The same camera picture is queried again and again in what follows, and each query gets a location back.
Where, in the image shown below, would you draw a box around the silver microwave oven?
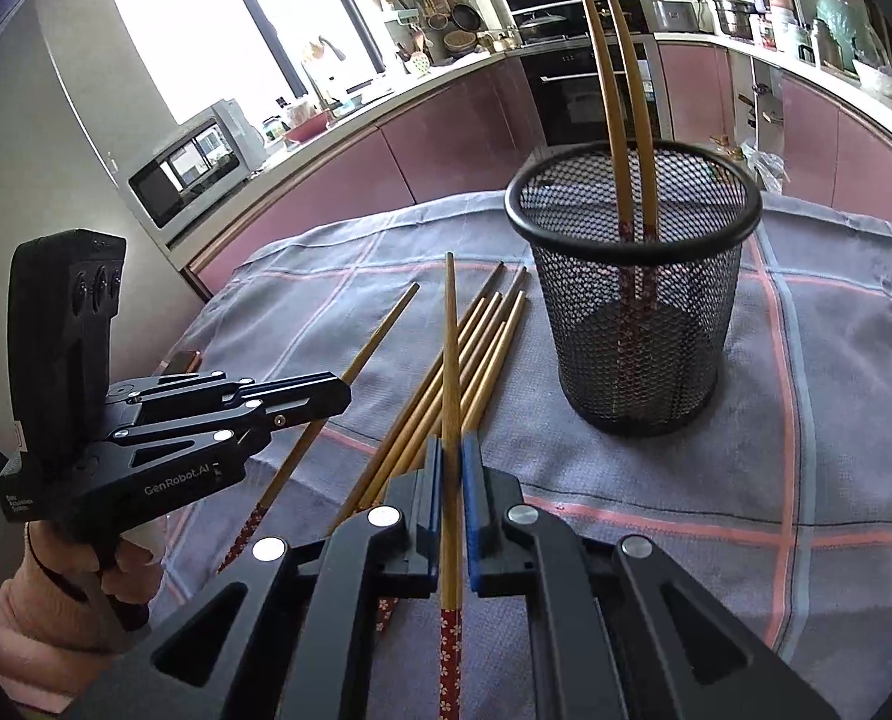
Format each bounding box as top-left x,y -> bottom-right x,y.
127,97 -> 268,250

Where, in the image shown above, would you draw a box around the black mesh utensil holder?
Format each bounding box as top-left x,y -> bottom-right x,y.
504,141 -> 763,436

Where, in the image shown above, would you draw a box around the red basin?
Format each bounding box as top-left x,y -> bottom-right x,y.
284,116 -> 334,143

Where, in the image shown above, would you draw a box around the grey plaid tablecloth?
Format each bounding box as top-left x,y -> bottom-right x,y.
164,191 -> 892,720

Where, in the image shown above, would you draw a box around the pink base cabinets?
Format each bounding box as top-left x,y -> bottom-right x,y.
656,41 -> 892,233
183,52 -> 544,293

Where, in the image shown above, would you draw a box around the wok with glass lid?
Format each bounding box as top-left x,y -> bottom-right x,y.
516,11 -> 570,42

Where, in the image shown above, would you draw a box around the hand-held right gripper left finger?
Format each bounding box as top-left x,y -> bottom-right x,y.
63,435 -> 447,720

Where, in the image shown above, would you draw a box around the teal glass container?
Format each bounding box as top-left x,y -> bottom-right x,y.
816,0 -> 863,65

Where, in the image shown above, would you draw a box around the bunch of wooden chopsticks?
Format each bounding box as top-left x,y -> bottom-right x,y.
326,261 -> 531,635

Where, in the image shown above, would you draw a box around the clear plastic bag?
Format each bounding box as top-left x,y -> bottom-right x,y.
741,142 -> 792,192

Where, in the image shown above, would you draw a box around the wooden chopstick red floral handle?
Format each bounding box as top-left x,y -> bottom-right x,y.
215,282 -> 422,577
575,0 -> 642,421
599,0 -> 660,421
438,252 -> 465,720

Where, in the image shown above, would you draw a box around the silver countertop appliance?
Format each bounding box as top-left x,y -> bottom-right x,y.
651,0 -> 698,32

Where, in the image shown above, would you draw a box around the person's left hand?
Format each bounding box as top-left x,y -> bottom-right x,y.
26,517 -> 168,616

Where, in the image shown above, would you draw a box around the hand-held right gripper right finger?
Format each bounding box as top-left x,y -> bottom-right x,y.
461,435 -> 840,720

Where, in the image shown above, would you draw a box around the kitchen window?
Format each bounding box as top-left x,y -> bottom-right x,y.
104,0 -> 383,128

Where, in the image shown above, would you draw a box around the stainless steel stockpot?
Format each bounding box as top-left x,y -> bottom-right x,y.
711,0 -> 758,38

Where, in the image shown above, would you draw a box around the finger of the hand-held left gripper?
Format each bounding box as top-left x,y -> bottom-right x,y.
112,399 -> 301,462
107,371 -> 353,421

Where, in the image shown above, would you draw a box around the black built-in oven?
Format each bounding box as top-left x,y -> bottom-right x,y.
521,37 -> 668,158

